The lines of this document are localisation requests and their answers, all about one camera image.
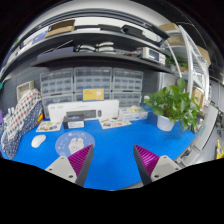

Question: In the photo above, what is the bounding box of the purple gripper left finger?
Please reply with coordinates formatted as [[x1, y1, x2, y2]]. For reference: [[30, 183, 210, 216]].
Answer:
[[46, 144, 94, 187]]

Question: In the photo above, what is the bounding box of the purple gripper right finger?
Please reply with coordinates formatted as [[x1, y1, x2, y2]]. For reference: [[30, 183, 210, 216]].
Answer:
[[133, 145, 181, 185]]

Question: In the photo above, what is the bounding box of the round rabbit mouse pad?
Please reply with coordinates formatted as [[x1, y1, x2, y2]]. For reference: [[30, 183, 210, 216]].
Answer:
[[55, 131, 95, 157]]

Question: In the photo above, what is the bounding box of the white computer mouse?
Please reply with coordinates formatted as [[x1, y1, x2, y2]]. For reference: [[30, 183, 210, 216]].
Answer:
[[31, 135, 46, 148]]

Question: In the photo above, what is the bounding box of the blue table mat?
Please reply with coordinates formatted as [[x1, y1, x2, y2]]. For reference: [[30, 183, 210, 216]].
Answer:
[[14, 113, 196, 190]]

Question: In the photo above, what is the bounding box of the small black white box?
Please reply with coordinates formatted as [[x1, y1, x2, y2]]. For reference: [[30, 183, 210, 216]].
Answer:
[[63, 114, 84, 129]]

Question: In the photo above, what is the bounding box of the cartoon sticker sheet left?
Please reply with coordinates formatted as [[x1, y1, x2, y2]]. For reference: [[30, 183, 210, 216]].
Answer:
[[37, 121, 62, 132]]

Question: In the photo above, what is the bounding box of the cartoon sticker sheet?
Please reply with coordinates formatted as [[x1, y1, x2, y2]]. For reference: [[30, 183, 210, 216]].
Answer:
[[37, 121, 62, 132], [100, 119, 131, 129]]

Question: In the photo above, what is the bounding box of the white blue flat box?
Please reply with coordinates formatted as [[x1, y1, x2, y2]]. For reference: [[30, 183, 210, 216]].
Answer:
[[119, 106, 148, 121]]

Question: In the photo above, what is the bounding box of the cartoon sticker sheet right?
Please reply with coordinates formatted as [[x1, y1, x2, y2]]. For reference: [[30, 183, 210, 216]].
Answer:
[[100, 119, 131, 129]]

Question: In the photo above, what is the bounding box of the white keyboard box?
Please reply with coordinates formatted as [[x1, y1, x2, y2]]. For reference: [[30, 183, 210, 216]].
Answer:
[[48, 100, 119, 122]]

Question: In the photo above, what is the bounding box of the green potted plant white pot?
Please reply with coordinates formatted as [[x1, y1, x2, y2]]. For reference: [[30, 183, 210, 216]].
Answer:
[[144, 78, 200, 133]]

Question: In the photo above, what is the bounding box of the checkered folded cloth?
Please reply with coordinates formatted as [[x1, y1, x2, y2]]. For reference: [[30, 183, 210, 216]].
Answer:
[[2, 89, 43, 159]]

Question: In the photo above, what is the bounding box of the yellow label card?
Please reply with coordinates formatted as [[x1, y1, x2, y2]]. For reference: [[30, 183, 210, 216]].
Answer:
[[82, 88, 104, 101]]

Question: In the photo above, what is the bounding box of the left grey drawer cabinet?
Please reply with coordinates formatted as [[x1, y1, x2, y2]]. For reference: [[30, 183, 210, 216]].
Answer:
[[40, 69, 73, 118]]

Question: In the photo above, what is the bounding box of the grey drawer cabinet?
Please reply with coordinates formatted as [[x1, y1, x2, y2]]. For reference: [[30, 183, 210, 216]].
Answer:
[[40, 69, 73, 118], [112, 68, 143, 107], [74, 67, 112, 101]]

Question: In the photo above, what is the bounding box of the right grey drawer cabinet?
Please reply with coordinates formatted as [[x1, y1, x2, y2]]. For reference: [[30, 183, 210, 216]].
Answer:
[[112, 68, 143, 107]]

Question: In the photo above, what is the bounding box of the middle grey drawer cabinet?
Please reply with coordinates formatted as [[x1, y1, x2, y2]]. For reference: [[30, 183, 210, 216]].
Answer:
[[74, 67, 112, 101]]

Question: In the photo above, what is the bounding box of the white metal rack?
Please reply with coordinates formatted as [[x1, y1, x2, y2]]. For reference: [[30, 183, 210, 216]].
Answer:
[[166, 26, 210, 106]]

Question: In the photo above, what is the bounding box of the white electronic device on shelf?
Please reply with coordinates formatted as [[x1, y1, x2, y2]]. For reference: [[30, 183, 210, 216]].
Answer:
[[138, 47, 166, 65]]

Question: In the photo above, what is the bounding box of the cardboard box top shelf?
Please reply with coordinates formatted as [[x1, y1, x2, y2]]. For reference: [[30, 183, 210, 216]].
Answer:
[[45, 19, 75, 38]]

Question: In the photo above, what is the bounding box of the grey wall shelf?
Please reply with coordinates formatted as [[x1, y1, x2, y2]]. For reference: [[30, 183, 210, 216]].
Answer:
[[11, 30, 170, 72]]

